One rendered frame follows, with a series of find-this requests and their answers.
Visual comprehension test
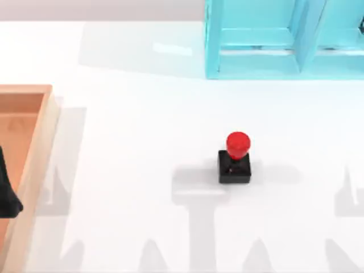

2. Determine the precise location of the red and black stamp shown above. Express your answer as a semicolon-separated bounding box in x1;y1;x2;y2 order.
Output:
217;131;253;185

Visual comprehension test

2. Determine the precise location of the light blue rack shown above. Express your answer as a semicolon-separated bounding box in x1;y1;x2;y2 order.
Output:
204;0;364;81

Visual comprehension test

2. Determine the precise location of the shallow salmon-coloured box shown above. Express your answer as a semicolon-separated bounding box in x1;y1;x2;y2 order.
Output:
0;84;61;273

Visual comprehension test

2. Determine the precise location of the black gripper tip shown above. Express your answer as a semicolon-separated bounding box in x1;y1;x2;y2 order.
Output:
0;145;24;220

